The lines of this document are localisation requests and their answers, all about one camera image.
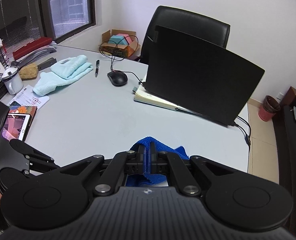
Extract blue towel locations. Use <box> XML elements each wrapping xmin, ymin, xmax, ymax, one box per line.
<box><xmin>126</xmin><ymin>137</ymin><xmax>189</xmax><ymax>187</ymax></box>

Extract light cyan towel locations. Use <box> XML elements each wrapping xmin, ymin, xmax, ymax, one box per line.
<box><xmin>33</xmin><ymin>55</ymin><xmax>93</xmax><ymax>96</ymax></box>

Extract white printed paper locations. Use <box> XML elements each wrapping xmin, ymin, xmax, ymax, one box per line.
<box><xmin>8</xmin><ymin>85</ymin><xmax>50</xmax><ymax>109</ymax></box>

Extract open notebook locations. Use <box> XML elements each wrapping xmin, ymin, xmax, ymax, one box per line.
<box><xmin>133</xmin><ymin>76</ymin><xmax>204</xmax><ymax>117</ymax></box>

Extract white mug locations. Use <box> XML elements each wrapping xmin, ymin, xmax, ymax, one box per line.
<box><xmin>1</xmin><ymin>67</ymin><xmax>23</xmax><ymax>95</ymax></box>

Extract black computer mouse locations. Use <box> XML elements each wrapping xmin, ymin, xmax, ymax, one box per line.
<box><xmin>107</xmin><ymin>70</ymin><xmax>128</xmax><ymax>87</ymax></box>

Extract brown sponge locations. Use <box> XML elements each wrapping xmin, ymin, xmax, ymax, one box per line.
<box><xmin>19</xmin><ymin>63</ymin><xmax>39</xmax><ymax>80</ymax></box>

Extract black laptop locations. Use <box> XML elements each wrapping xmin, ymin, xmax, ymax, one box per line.
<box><xmin>144</xmin><ymin>25</ymin><xmax>265</xmax><ymax>126</ymax></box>

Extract black pen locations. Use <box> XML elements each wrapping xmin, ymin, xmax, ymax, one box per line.
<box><xmin>95</xmin><ymin>60</ymin><xmax>100</xmax><ymax>77</ymax></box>

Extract red folder stack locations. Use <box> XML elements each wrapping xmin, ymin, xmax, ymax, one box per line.
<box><xmin>11</xmin><ymin>37</ymin><xmax>56</xmax><ymax>66</ymax></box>

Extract cardboard box with items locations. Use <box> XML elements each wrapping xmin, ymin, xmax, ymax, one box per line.
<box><xmin>99</xmin><ymin>29</ymin><xmax>140</xmax><ymax>58</ymax></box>

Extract red waste basket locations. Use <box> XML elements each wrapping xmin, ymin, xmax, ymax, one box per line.
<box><xmin>258</xmin><ymin>95</ymin><xmax>280</xmax><ymax>122</ymax></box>

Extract black leather sofa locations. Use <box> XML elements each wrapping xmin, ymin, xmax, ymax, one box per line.
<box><xmin>272</xmin><ymin>87</ymin><xmax>296</xmax><ymax>236</ymax></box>

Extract black office chair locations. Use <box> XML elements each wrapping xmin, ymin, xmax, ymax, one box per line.
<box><xmin>136</xmin><ymin>5</ymin><xmax>231</xmax><ymax>64</ymax></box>

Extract dark framed window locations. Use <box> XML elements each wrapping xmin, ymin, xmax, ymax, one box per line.
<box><xmin>39</xmin><ymin>0</ymin><xmax>96</xmax><ymax>43</ymax></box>

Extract black laptop cables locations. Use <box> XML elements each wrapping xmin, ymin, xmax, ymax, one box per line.
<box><xmin>233</xmin><ymin>115</ymin><xmax>252</xmax><ymax>147</ymax></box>

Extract black mouse cable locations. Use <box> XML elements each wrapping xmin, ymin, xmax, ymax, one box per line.
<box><xmin>98</xmin><ymin>34</ymin><xmax>145</xmax><ymax>86</ymax></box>

